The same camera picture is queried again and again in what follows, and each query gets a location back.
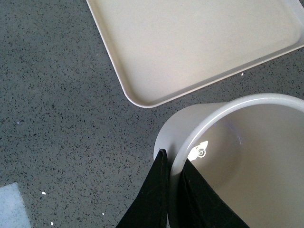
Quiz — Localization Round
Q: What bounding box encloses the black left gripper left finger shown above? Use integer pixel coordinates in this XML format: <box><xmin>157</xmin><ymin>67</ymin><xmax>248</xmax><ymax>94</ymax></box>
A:
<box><xmin>117</xmin><ymin>149</ymin><xmax>170</xmax><ymax>228</ymax></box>

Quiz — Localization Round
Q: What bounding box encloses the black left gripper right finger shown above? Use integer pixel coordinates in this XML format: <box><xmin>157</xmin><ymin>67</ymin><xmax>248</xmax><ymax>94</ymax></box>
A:
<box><xmin>178</xmin><ymin>160</ymin><xmax>248</xmax><ymax>228</ymax></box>

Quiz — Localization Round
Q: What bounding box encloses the white smiley mug black handle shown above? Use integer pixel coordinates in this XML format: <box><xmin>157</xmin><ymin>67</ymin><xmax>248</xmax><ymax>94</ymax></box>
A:
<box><xmin>154</xmin><ymin>94</ymin><xmax>304</xmax><ymax>228</ymax></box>

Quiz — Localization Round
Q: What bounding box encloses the pale pink rectangular tray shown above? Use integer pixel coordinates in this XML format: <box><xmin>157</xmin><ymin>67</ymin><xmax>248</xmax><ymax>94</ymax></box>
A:
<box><xmin>87</xmin><ymin>0</ymin><xmax>304</xmax><ymax>108</ymax></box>

